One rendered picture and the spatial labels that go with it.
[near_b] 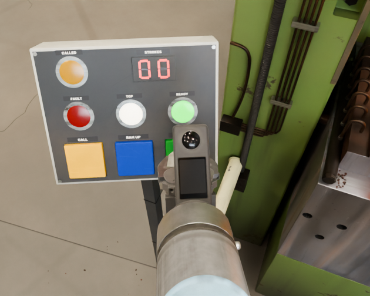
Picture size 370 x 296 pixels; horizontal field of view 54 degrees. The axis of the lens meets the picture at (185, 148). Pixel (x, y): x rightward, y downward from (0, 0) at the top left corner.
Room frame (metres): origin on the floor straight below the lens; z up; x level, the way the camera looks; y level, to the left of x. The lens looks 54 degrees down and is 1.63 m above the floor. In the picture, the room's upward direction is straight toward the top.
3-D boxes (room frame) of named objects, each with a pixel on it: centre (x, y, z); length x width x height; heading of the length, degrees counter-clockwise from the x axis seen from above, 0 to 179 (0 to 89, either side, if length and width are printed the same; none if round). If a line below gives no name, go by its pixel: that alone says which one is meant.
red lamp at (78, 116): (0.46, 0.20, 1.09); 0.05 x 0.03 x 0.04; 68
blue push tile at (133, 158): (0.42, 0.10, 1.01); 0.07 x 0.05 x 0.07; 93
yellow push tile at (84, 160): (0.41, 0.20, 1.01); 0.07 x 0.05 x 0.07; 93
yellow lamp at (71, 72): (0.50, 0.21, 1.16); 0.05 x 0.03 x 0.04; 68
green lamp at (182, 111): (0.47, 0.00, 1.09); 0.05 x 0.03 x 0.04; 68
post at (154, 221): (0.55, 0.10, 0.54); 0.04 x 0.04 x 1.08; 68
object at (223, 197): (0.46, -0.09, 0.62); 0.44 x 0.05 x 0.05; 158
